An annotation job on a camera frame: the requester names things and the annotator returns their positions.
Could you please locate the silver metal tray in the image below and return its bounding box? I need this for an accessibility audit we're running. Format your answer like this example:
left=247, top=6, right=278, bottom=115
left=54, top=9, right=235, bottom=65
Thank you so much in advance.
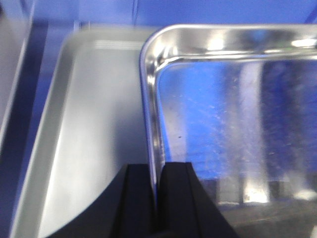
left=140, top=24, right=317, bottom=238

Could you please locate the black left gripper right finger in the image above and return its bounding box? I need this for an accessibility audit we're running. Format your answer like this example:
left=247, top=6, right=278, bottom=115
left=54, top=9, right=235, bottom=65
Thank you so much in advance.
left=158, top=162, right=238, bottom=238

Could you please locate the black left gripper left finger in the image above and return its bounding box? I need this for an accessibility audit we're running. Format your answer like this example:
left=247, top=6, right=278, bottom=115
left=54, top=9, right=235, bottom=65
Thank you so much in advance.
left=51, top=164, right=154, bottom=238

